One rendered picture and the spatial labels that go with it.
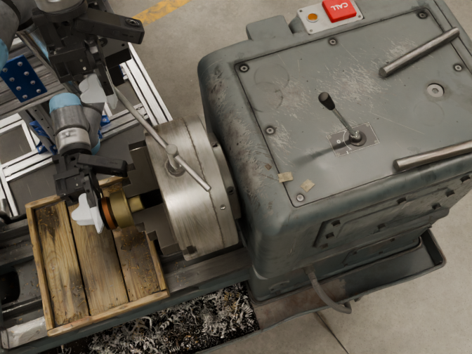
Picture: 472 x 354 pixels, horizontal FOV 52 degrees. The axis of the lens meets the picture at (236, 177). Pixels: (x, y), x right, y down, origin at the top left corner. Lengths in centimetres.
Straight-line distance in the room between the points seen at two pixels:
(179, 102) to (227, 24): 56
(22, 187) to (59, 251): 95
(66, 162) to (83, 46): 40
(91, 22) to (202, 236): 46
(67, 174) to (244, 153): 41
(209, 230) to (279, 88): 33
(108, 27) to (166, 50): 190
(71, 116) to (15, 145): 119
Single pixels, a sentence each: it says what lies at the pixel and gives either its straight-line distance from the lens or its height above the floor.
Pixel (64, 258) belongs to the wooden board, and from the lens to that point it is 134.
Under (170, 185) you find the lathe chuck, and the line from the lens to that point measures 96.
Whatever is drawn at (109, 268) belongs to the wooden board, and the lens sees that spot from 130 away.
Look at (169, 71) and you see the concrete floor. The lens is 265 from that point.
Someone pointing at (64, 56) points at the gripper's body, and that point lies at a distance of 85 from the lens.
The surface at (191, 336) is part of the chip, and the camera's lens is 152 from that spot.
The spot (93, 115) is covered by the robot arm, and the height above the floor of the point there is 103.
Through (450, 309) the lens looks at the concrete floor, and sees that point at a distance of 229.
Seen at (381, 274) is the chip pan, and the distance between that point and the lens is 166.
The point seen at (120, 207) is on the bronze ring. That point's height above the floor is 112.
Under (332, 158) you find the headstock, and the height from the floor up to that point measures 125.
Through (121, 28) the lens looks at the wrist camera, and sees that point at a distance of 85.
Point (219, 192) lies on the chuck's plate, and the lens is 97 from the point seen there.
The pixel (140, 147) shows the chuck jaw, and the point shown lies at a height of 120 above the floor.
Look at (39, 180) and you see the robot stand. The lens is 226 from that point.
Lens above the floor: 210
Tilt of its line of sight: 66 degrees down
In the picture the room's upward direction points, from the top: 3 degrees counter-clockwise
